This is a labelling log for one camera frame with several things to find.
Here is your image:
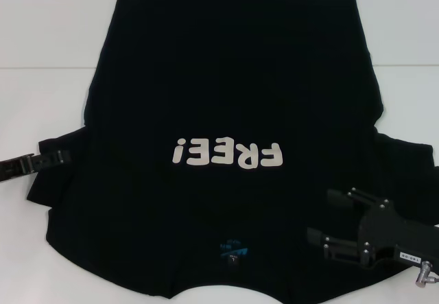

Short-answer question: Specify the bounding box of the right wrist cable with plug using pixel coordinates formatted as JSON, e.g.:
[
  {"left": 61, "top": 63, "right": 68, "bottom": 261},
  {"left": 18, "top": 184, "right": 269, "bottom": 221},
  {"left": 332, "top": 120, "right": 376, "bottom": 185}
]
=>
[{"left": 414, "top": 259, "right": 439, "bottom": 288}]

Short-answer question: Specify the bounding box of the black shirt with FREE print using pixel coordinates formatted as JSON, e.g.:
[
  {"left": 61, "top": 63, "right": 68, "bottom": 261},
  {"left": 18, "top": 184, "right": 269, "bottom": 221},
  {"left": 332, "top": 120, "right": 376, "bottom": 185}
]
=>
[{"left": 27, "top": 0, "right": 438, "bottom": 304}]

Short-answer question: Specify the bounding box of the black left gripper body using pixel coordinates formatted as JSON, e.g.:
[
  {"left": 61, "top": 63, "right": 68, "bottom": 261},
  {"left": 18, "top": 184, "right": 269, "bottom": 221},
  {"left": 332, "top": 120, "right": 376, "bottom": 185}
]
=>
[{"left": 0, "top": 155, "right": 36, "bottom": 183}]

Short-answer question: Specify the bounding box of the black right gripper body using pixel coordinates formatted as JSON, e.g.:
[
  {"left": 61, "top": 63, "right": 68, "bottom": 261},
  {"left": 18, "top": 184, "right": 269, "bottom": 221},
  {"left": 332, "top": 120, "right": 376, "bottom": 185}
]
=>
[{"left": 356, "top": 200, "right": 439, "bottom": 271}]

